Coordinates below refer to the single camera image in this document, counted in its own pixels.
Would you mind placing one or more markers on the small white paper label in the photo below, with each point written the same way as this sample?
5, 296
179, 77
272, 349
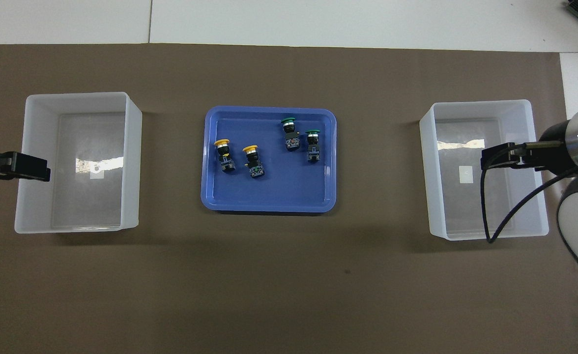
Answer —
96, 173
466, 175

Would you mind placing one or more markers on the green mushroom push button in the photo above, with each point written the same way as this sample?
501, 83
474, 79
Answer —
291, 140
312, 145

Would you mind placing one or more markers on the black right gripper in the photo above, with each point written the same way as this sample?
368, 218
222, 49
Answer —
552, 152

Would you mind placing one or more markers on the yellow mushroom push button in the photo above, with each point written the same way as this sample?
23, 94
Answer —
250, 149
221, 143

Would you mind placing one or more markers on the translucent white plastic box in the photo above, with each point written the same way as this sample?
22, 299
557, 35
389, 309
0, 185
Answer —
495, 211
82, 206

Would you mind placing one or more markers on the brown paper table mat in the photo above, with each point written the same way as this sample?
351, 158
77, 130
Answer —
289, 275

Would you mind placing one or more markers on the blue plastic tray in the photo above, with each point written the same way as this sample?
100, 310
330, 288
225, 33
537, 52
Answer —
279, 191

